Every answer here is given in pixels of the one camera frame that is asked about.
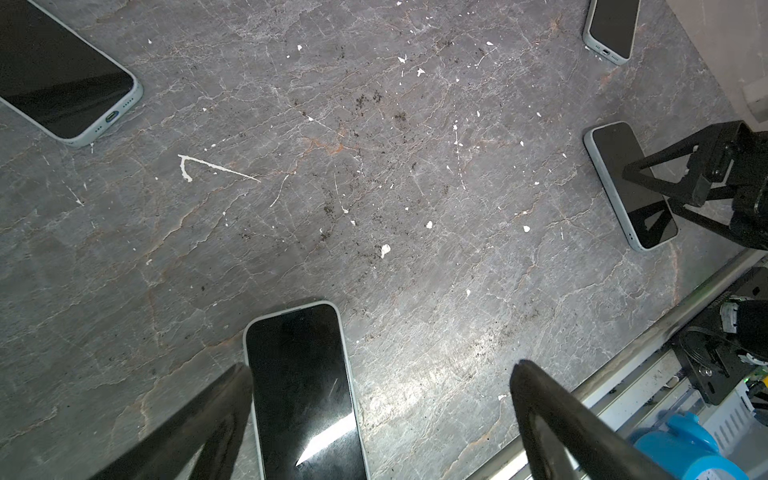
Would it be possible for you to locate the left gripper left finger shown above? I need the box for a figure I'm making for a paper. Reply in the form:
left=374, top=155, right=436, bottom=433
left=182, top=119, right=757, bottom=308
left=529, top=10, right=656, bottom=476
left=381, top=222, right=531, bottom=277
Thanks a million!
left=93, top=363, right=253, bottom=479

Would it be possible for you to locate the phone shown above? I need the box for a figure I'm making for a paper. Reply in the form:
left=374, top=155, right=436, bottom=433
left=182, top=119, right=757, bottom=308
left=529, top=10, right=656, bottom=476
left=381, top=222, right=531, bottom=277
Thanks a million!
left=582, top=0, right=641, bottom=66
left=243, top=301, right=370, bottom=479
left=1, top=1, right=144, bottom=148
left=583, top=121, right=678, bottom=252

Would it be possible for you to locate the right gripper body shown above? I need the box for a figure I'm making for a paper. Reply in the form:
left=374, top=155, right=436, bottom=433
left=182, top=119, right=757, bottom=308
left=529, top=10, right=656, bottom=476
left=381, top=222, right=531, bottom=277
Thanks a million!
left=704, top=128, right=767, bottom=250

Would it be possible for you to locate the blue alarm clock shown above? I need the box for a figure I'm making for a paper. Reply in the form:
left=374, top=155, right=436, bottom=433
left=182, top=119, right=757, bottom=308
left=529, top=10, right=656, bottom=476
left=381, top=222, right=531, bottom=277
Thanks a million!
left=634, top=412, right=748, bottom=480

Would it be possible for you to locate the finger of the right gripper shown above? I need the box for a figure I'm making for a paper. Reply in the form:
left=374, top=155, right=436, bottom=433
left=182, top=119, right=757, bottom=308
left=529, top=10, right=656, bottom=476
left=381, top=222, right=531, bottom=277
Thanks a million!
left=668, top=199, right=767, bottom=243
left=622, top=121, right=750, bottom=208

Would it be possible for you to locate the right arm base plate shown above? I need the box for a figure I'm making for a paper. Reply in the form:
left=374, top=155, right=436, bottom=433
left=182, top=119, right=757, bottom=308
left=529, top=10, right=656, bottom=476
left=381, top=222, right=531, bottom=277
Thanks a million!
left=673, top=296, right=767, bottom=405

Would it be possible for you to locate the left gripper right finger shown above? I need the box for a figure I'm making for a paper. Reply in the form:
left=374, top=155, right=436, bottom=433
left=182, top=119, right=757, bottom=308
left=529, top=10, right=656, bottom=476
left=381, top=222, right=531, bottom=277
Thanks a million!
left=510, top=360, right=672, bottom=479

